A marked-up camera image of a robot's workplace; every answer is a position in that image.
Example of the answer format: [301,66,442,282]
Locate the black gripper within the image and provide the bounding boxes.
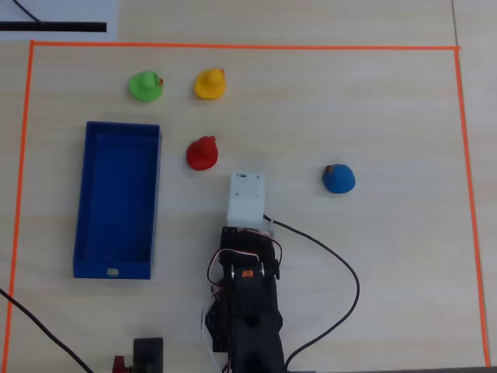
[219,226,282,280]

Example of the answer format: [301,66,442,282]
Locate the blue rubber duck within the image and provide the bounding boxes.
[321,163,356,194]

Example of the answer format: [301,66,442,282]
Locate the red rubber duck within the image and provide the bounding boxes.
[186,135,219,172]

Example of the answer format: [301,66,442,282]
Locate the blue rectangular plastic box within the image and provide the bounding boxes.
[72,120,163,281]

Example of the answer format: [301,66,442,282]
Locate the yellow rubber duck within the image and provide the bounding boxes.
[193,68,227,101]

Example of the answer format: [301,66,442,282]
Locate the green rubber duck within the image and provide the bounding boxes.
[127,70,165,103]

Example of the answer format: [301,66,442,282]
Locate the small black red device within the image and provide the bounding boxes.
[132,337,165,373]

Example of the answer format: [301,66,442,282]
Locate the orange tape strip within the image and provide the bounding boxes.
[453,47,492,368]
[1,40,36,373]
[30,40,462,52]

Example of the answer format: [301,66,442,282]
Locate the red white black servo wires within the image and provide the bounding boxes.
[207,228,283,300]

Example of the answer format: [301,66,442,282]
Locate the white camera housing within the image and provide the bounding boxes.
[226,170,268,228]

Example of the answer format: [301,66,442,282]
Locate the thin white wire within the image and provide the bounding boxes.
[200,305,231,371]

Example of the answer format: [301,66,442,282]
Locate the black camera cable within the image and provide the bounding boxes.
[262,213,361,370]

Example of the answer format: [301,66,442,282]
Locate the long black cable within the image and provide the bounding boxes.
[0,287,95,373]

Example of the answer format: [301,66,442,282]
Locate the thin black cable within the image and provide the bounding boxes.
[12,0,46,26]

